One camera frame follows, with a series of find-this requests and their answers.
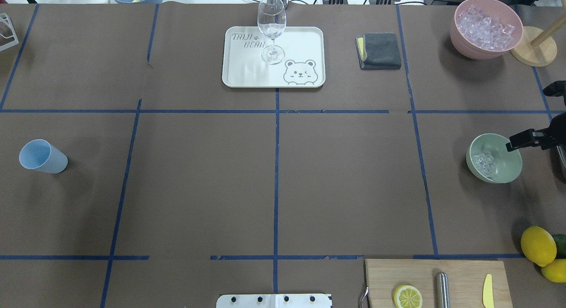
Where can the wooden cutting board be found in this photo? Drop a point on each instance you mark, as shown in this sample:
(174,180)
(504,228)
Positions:
(465,279)

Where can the yellow plastic knife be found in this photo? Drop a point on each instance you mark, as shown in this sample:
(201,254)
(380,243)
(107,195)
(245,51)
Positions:
(487,292)

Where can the metal cylinder tool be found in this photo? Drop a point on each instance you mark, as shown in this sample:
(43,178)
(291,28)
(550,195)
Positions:
(442,290)

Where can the grey folded cloth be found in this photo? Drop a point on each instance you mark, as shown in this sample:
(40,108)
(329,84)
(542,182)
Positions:
(378,51)

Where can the green lime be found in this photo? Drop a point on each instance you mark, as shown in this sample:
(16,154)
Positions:
(560,241)

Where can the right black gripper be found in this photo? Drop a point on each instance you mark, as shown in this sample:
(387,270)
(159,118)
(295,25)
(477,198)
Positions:
(553,137)

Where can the cream bear tray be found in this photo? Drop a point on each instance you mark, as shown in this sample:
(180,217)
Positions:
(296,60)

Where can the white camera pole base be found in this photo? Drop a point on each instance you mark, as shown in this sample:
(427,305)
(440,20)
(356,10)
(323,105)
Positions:
(290,300)

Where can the pink bowl with ice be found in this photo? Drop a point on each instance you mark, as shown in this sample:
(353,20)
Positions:
(485,29)

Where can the light blue cup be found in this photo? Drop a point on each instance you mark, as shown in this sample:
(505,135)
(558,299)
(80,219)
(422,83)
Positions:
(40,155)

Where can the wooden mug tree stand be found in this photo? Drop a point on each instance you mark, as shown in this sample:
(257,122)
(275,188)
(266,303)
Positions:
(537,48)

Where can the yellow lemon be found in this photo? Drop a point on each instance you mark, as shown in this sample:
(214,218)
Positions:
(538,246)
(555,271)

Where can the lemon half slice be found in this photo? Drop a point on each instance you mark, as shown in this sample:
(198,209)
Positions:
(407,296)

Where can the white wire cup rack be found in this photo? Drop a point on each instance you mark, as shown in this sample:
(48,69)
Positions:
(8,36)

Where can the mint green bowl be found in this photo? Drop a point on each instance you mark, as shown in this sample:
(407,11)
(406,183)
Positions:
(508,165)

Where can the ice cubes in cup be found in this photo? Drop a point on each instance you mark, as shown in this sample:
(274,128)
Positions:
(485,164)

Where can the metal ice scoop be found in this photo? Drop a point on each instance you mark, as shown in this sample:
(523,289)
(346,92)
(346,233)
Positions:
(561,151)

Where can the clear wine glass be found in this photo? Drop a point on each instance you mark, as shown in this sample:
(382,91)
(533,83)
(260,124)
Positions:
(271,21)

